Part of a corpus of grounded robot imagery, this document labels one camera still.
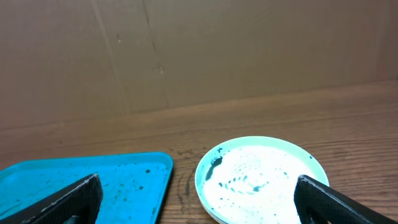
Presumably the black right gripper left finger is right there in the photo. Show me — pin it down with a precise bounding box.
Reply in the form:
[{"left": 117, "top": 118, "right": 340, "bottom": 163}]
[{"left": 1, "top": 174, "right": 103, "bottom": 224}]

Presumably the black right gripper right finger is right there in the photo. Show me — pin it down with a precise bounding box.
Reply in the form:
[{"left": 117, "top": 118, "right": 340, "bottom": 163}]
[{"left": 294, "top": 175, "right": 397, "bottom": 224}]

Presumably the light blue plate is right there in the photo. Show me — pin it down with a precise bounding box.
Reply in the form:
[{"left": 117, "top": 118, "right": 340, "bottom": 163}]
[{"left": 195, "top": 136, "right": 329, "bottom": 224}]

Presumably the blue plastic tray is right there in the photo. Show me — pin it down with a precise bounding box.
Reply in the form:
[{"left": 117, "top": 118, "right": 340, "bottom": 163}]
[{"left": 1, "top": 152, "right": 174, "bottom": 224}]

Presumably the cardboard back panel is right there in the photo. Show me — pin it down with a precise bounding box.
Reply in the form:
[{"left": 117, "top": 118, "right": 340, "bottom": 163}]
[{"left": 1, "top": 0, "right": 397, "bottom": 129}]

